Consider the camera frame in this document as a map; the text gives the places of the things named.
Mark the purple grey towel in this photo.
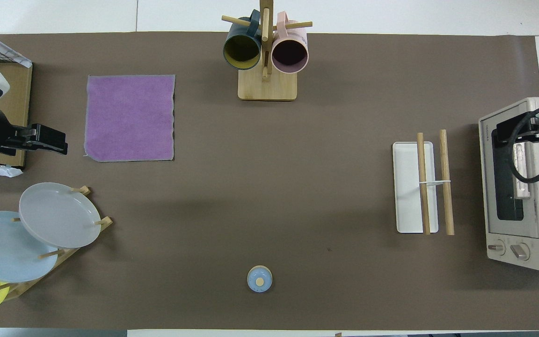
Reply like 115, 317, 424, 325
84, 74, 176, 162

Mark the wooden plate rack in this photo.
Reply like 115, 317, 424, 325
0, 186, 113, 301

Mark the white wooden towel rack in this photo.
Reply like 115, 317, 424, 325
392, 130, 455, 236

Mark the wooden box shelf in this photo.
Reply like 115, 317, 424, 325
0, 37, 33, 169

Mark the grey plate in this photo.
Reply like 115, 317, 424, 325
19, 182, 102, 249

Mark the white patterned paper sheet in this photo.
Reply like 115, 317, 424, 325
0, 24, 32, 68

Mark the light blue plate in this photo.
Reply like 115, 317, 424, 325
0, 211, 59, 283

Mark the dark teal mug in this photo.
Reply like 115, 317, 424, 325
223, 9, 263, 71

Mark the brown table mat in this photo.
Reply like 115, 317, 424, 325
0, 32, 539, 330

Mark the wooden mug tree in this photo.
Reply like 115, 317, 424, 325
222, 0, 313, 102

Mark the pink mug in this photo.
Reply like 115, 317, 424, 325
271, 12, 309, 74

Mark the blue round call bell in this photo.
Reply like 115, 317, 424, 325
247, 265, 273, 293

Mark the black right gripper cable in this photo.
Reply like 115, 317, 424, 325
508, 104, 539, 184

